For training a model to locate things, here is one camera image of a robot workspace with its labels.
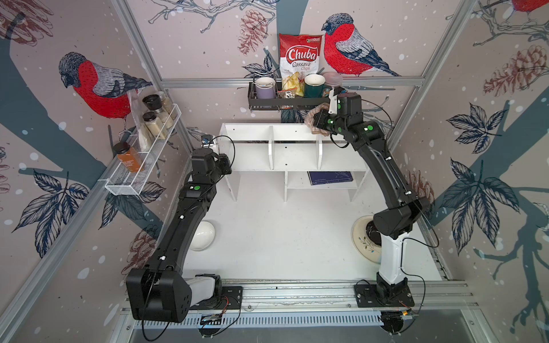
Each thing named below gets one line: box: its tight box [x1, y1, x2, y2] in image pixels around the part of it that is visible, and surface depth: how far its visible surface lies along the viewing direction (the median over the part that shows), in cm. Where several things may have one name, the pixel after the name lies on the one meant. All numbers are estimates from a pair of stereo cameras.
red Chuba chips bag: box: [278, 33, 324, 81], surface depth 81 cm
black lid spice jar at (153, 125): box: [142, 111, 167, 140], surface depth 78 cm
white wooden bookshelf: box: [216, 122, 369, 202], surface depth 85 cm
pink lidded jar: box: [325, 71, 343, 88], surface depth 86 cm
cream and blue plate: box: [350, 215, 382, 265], surface depth 87 cm
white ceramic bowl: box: [189, 220, 216, 251], surface depth 88 cm
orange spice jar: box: [112, 141, 146, 173], surface depth 67 cm
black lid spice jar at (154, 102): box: [142, 94, 174, 130], surface depth 81 cm
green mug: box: [303, 73, 331, 98], surface depth 86 cm
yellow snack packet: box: [282, 71, 305, 97], surface depth 87 cm
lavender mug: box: [255, 76, 276, 99], surface depth 84 cm
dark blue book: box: [307, 170, 354, 186], surface depth 92 cm
